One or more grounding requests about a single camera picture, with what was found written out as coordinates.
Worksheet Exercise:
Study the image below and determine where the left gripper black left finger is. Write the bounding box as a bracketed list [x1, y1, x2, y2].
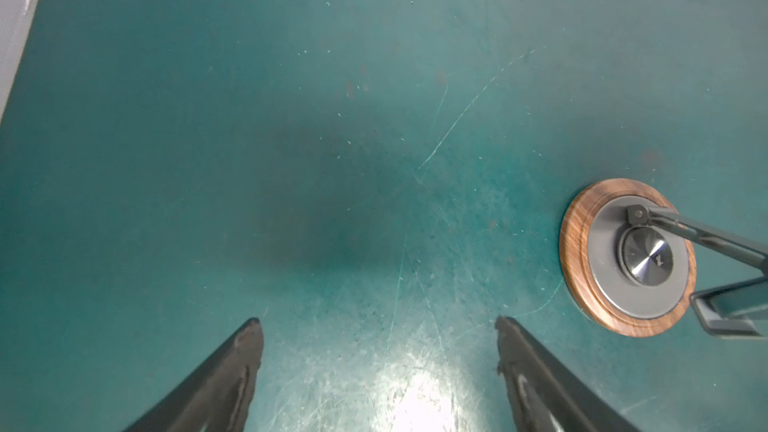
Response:
[127, 318, 264, 431]

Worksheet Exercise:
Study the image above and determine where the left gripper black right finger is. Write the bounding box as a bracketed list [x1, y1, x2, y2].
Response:
[495, 316, 637, 431]

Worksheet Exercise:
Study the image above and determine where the phone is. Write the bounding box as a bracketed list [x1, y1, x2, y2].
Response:
[690, 277, 767, 340]

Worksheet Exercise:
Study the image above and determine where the wooden round base phone stand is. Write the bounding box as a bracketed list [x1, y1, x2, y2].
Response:
[559, 178, 767, 337]

